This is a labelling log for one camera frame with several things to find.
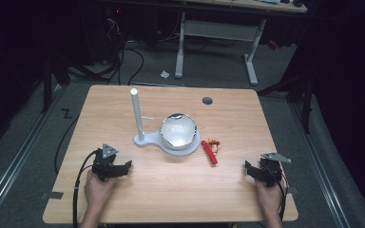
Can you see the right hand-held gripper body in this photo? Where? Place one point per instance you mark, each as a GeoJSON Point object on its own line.
{"type": "Point", "coordinates": [272, 169]}

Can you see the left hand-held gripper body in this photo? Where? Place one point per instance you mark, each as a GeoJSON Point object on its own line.
{"type": "Point", "coordinates": [105, 164]}

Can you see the person's left hand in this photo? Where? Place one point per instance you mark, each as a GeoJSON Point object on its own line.
{"type": "Point", "coordinates": [97, 189]}

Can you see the person's right hand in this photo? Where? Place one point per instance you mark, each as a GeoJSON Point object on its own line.
{"type": "Point", "coordinates": [270, 198]}

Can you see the white stand with pole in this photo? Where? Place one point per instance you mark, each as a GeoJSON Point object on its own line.
{"type": "Point", "coordinates": [138, 114]}

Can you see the shiny silver bowl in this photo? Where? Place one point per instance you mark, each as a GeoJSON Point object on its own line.
{"type": "Point", "coordinates": [178, 131]}

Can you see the grey tape piece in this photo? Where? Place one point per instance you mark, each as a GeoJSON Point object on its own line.
{"type": "Point", "coordinates": [53, 195]}

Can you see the black zigzag floor tape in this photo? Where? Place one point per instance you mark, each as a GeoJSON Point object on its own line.
{"type": "Point", "coordinates": [66, 113]}

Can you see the dark round table grommet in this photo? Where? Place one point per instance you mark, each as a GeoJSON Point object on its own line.
{"type": "Point", "coordinates": [207, 101]}

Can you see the black metal stand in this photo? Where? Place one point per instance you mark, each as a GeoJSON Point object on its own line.
{"type": "Point", "coordinates": [301, 91]}
{"type": "Point", "coordinates": [47, 85]}

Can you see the white paper scrap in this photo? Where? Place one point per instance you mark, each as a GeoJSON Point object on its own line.
{"type": "Point", "coordinates": [164, 74]}

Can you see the small red object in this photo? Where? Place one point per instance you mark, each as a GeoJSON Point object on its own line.
{"type": "Point", "coordinates": [273, 45]}

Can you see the desk with white legs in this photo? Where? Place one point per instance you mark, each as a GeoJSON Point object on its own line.
{"type": "Point", "coordinates": [218, 30]}

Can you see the metal floor rail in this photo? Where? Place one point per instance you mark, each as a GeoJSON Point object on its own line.
{"type": "Point", "coordinates": [15, 158]}
{"type": "Point", "coordinates": [320, 164]}

